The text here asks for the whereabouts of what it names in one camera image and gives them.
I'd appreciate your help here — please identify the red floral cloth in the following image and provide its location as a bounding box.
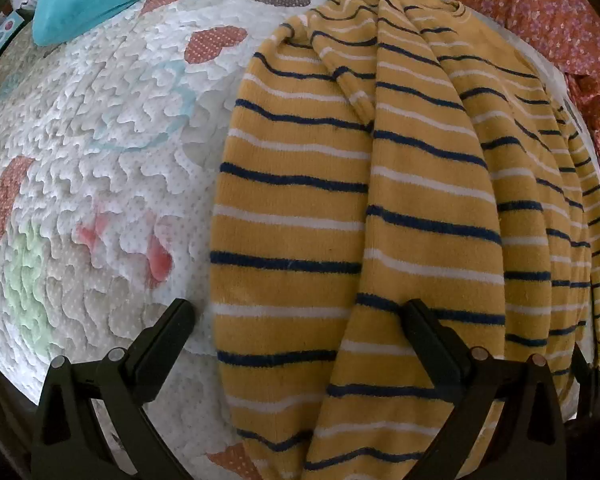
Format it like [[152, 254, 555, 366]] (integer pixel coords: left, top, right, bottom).
[[427, 0, 600, 236]]

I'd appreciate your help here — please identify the yellow striped small shirt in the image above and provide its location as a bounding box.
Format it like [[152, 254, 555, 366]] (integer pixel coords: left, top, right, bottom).
[[207, 0, 600, 480]]

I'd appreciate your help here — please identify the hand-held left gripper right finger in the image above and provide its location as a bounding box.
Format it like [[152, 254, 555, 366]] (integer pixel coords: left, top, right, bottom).
[[400, 298, 568, 480]]

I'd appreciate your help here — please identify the colourful printed cloth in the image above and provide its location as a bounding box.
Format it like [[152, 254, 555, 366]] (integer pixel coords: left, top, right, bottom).
[[0, 0, 37, 83]]

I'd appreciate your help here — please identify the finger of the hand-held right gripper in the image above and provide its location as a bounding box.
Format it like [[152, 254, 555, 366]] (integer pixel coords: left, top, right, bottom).
[[571, 344, 600, 413]]

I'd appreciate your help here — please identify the white quilted heart-print blanket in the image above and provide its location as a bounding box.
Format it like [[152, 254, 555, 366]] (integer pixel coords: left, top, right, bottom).
[[0, 0, 600, 480]]

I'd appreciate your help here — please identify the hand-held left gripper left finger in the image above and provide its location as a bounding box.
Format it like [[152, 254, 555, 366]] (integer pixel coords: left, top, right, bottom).
[[30, 298, 197, 480]]

